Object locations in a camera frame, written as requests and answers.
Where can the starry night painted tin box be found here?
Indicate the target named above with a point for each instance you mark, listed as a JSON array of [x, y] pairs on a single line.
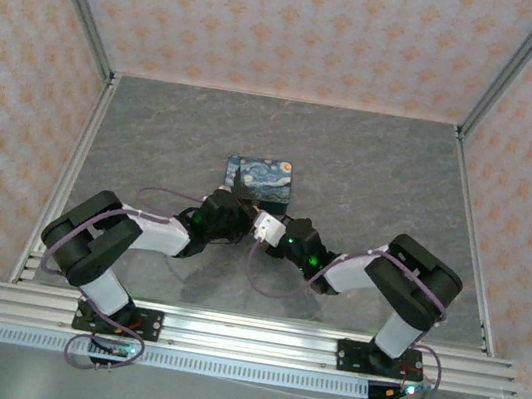
[[264, 179]]

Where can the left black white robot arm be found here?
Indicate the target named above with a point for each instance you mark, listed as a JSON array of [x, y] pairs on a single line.
[[87, 242]]

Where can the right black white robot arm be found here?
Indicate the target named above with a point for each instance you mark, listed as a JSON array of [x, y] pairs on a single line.
[[414, 284]]

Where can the left controller board green light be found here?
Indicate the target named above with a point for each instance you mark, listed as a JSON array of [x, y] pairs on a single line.
[[118, 349]]

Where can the controller board green light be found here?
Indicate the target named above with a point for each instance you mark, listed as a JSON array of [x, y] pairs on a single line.
[[118, 349], [397, 395]]

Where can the right controller board green light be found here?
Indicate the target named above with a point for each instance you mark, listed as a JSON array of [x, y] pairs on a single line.
[[397, 395]]

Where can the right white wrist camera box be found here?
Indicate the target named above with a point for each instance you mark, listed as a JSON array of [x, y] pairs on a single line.
[[268, 230]]

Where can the long aluminium mounting rail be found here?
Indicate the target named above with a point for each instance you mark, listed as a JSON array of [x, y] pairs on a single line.
[[249, 338]]

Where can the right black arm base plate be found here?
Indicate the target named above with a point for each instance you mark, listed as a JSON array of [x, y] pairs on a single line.
[[350, 354]]

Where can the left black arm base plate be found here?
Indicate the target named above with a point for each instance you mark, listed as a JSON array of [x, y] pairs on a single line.
[[150, 325]]

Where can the left aluminium table side rail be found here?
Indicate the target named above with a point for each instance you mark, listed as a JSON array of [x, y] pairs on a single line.
[[85, 140]]

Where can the aluminium table side rail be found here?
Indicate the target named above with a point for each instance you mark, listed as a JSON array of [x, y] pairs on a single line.
[[473, 202], [85, 140]]

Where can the right aluminium table side rail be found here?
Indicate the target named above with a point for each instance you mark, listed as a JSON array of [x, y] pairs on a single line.
[[473, 202]]

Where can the left aluminium frame post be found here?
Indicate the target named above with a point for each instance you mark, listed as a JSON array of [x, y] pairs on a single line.
[[82, 3]]

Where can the aluminium frame post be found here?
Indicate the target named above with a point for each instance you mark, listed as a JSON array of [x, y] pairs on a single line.
[[512, 66], [82, 3]]

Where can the right aluminium frame post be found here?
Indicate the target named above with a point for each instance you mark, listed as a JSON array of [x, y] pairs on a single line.
[[512, 66]]

